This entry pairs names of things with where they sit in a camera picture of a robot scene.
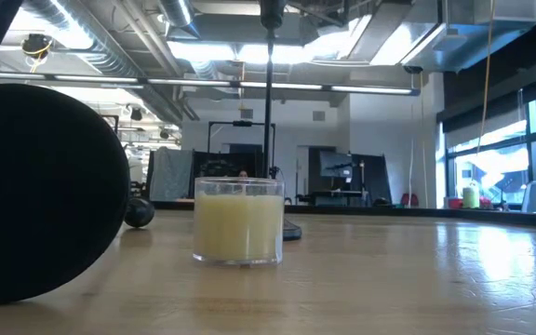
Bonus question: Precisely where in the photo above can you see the rectangular silver ventilation duct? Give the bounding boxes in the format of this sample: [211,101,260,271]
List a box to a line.
[342,0,536,74]

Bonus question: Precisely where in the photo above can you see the dark background monitor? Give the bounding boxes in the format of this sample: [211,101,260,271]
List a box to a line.
[319,150,354,179]

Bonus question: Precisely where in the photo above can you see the green bottle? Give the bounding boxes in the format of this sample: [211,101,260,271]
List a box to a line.
[462,185,481,209]

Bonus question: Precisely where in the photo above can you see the long linear ceiling light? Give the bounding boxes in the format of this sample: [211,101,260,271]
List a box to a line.
[0,72,421,97]

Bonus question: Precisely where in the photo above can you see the yellow candle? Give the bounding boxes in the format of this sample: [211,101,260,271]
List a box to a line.
[192,176,286,267]

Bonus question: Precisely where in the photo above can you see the black ceiling device yellow cable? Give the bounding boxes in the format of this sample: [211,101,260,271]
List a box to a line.
[20,33,55,74]

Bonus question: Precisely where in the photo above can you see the dark background table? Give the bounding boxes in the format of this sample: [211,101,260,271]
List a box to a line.
[295,188,367,206]

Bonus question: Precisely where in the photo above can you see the short silver duct pipe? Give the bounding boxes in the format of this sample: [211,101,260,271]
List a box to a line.
[158,0,194,28]

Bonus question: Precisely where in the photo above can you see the black background rig frame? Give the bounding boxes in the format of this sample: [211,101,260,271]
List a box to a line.
[207,119,277,154]

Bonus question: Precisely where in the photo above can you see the black partition screen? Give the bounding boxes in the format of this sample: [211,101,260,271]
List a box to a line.
[192,149,269,181]
[351,153,393,206]

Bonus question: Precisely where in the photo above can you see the yellow hanging cable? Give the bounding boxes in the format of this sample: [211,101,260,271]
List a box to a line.
[476,0,496,154]

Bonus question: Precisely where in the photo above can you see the grey fabric curtain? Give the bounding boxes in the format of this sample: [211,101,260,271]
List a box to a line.
[149,147,194,202]

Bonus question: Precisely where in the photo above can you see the round silver ventilation duct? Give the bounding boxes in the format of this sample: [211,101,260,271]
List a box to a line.
[20,0,199,125]

